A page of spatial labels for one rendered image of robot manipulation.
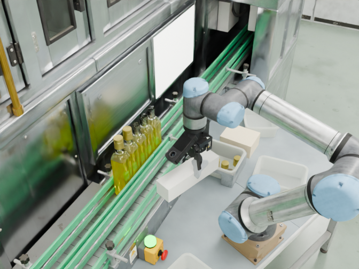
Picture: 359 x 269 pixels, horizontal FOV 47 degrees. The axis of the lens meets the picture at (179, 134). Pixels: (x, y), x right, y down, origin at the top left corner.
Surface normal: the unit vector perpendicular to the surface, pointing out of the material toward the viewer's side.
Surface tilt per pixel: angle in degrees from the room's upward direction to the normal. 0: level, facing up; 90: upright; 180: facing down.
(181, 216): 0
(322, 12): 90
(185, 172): 0
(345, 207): 83
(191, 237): 0
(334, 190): 83
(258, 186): 9
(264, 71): 90
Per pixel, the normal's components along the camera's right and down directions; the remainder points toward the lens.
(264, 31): -0.45, 0.57
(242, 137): 0.00, -0.77
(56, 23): 0.89, 0.29
